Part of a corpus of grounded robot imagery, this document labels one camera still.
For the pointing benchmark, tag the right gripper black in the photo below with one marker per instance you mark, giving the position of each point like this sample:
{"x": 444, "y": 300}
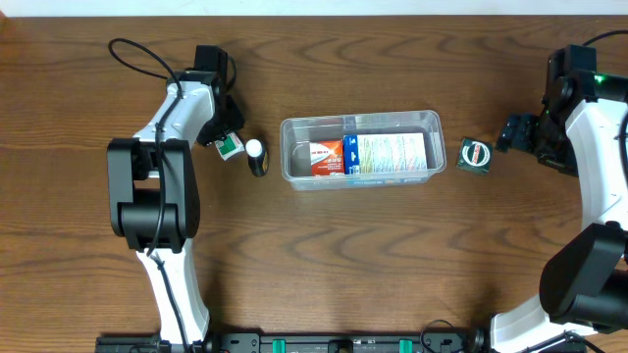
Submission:
{"x": 520, "y": 133}

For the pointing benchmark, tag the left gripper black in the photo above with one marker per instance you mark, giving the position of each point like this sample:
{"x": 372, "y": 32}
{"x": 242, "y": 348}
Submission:
{"x": 228, "y": 126}

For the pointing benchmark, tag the white green medicine box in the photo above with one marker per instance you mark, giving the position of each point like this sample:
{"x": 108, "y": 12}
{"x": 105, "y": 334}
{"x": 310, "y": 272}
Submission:
{"x": 229, "y": 146}

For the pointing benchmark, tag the dark bottle white cap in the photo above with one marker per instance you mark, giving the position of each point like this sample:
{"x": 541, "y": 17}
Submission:
{"x": 257, "y": 157}

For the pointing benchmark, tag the dark green square box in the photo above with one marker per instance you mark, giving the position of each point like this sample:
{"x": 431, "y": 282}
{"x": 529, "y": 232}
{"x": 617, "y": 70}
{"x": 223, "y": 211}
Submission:
{"x": 475, "y": 156}

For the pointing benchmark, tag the red medicine box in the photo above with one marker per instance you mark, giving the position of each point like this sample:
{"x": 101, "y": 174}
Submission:
{"x": 326, "y": 158}

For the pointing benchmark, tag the clear plastic container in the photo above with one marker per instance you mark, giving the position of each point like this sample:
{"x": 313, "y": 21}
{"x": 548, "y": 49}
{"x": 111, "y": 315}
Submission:
{"x": 297, "y": 133}

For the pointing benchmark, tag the blue medicine box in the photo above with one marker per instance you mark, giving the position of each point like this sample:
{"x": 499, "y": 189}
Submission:
{"x": 377, "y": 159}

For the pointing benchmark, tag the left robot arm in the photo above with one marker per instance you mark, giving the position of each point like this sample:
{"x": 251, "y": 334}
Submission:
{"x": 154, "y": 199}

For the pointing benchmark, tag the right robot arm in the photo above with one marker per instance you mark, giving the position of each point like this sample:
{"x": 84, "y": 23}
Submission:
{"x": 581, "y": 132}

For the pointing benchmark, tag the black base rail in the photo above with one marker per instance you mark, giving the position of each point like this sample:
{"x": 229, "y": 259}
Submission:
{"x": 449, "y": 340}

